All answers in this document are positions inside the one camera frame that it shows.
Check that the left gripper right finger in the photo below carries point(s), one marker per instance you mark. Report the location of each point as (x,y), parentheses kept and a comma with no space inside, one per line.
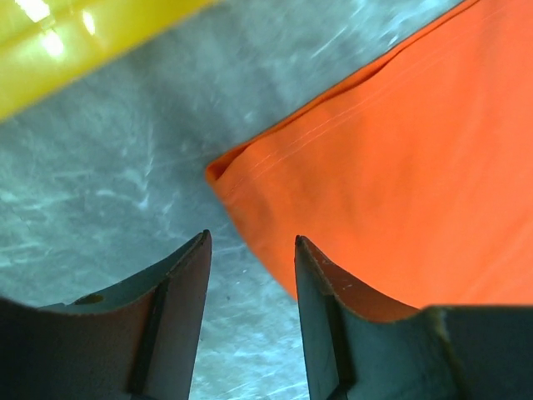
(359,343)

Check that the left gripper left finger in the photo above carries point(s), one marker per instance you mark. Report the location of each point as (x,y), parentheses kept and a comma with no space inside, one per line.
(136,339)

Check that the orange t shirt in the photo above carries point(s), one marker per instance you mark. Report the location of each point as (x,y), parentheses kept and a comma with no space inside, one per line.
(414,173)

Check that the yellow plastic tray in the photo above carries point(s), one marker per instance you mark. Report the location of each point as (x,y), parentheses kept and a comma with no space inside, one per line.
(45,45)

